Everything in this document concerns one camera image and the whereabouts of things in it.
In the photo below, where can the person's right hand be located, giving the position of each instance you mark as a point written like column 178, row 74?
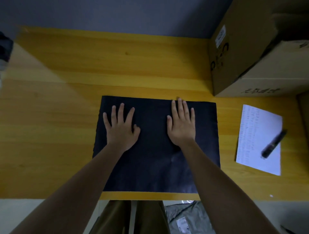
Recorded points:
column 182, row 131

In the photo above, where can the person's left hand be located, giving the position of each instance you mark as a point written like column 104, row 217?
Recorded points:
column 122, row 135

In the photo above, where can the person's right little finger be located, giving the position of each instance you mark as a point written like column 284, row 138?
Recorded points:
column 192, row 116

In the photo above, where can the person's right thumb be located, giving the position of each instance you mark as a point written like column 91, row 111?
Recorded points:
column 169, row 123

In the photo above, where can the person's left little finger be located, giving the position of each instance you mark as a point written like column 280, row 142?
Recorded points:
column 106, row 119

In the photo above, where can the person's right middle finger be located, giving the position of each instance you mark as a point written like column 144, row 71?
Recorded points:
column 180, row 108

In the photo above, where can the person's left middle finger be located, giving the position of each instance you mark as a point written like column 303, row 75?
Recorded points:
column 121, row 112

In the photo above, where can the person's left thumb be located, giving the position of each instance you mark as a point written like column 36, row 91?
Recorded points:
column 136, row 130

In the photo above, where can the person's right forearm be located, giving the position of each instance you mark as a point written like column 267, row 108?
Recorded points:
column 217, row 190

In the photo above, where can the person's left forearm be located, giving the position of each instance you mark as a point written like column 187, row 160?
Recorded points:
column 72, row 192

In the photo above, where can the black paper sheet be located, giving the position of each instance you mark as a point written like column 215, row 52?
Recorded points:
column 154, row 154

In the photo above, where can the white handwritten paper sheet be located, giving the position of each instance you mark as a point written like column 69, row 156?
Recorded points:
column 253, row 135

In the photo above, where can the black marker pen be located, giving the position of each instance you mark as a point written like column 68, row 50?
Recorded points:
column 274, row 144

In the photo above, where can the person's olive trousers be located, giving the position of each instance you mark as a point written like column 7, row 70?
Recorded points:
column 144, row 217

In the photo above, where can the large brown cardboard box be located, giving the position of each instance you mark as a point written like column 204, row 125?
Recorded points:
column 251, row 48

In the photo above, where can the grey plastic mailing bag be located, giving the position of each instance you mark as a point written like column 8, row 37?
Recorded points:
column 185, row 217

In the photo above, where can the dark grey object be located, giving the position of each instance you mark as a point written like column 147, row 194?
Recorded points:
column 5, row 50

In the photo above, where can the thin black object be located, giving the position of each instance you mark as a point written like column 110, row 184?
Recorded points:
column 288, row 229

